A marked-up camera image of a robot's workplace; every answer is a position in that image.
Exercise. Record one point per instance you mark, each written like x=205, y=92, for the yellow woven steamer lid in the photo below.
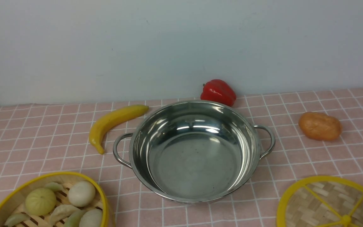
x=321, y=201

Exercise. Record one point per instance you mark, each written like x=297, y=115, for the yellow bamboo steamer basket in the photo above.
x=15, y=202

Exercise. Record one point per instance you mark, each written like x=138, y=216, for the stainless steel pot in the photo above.
x=194, y=151

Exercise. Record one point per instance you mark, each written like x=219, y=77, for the red bell pepper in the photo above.
x=217, y=90

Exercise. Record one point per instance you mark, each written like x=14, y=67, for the yellow banana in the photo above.
x=111, y=120

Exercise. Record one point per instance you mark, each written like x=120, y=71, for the white round bun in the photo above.
x=81, y=194

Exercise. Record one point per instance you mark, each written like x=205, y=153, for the white bun front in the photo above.
x=92, y=218

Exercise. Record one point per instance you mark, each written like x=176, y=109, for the orange bread roll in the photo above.
x=320, y=126

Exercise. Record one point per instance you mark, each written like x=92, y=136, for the green dumpling top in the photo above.
x=53, y=186

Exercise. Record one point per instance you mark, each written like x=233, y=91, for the green dumpling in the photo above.
x=53, y=186
x=74, y=219
x=15, y=219

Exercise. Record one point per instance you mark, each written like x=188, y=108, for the green dumpling lower centre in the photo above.
x=74, y=219

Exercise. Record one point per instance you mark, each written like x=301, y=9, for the pale dumpling centre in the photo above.
x=61, y=212

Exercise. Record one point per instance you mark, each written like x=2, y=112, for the pink checked tablecloth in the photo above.
x=36, y=139

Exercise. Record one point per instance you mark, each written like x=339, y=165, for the pale green round bun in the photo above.
x=40, y=202

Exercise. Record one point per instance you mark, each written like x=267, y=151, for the green dumpling lower left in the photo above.
x=15, y=219

